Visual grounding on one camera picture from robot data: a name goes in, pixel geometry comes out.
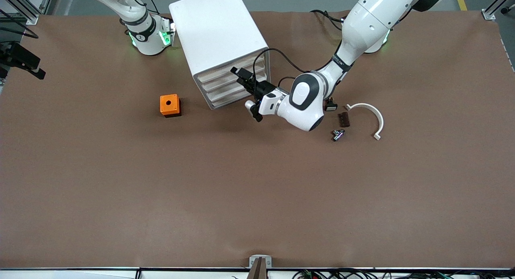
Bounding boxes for orange box with hole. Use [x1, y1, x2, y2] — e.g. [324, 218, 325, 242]
[160, 94, 182, 118]

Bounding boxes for white curved plastic clamp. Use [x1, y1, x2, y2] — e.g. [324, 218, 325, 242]
[345, 103, 384, 141]

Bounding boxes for aluminium frame profile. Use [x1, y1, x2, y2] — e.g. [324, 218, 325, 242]
[0, 0, 54, 25]
[482, 0, 515, 21]

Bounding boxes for grey metal mount bracket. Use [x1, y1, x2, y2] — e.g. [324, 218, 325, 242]
[247, 255, 272, 279]

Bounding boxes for tangled black cable bundle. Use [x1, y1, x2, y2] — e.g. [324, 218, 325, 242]
[292, 269, 515, 279]

